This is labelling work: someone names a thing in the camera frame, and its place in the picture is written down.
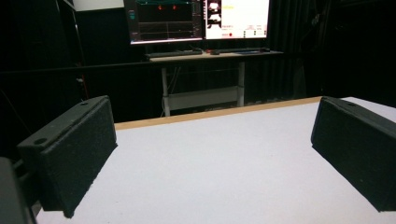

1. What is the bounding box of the computer monitor with dark screen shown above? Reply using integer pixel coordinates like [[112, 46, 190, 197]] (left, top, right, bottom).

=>
[[123, 0, 205, 46]]

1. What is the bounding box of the wooden desk with white legs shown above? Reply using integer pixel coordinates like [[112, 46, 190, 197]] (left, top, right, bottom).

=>
[[145, 49, 284, 118]]

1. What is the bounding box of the white board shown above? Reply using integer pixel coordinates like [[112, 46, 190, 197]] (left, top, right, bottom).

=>
[[72, 0, 125, 13]]

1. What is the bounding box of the black keyboard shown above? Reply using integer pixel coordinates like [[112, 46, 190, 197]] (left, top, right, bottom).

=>
[[214, 47, 271, 54], [146, 49, 204, 59]]

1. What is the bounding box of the computer monitor with white screen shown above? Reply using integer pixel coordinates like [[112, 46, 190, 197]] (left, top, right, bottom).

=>
[[203, 0, 271, 41]]

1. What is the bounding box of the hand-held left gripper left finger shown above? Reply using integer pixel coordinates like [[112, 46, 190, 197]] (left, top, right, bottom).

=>
[[16, 94, 119, 219]]

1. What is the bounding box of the black metal stand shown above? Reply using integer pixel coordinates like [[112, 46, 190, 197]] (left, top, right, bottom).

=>
[[54, 0, 92, 101]]

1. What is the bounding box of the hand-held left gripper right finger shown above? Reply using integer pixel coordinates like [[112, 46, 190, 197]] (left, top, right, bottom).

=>
[[310, 95, 396, 213]]

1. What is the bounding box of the dark curtain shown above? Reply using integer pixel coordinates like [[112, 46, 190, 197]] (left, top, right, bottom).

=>
[[268, 0, 340, 100]]

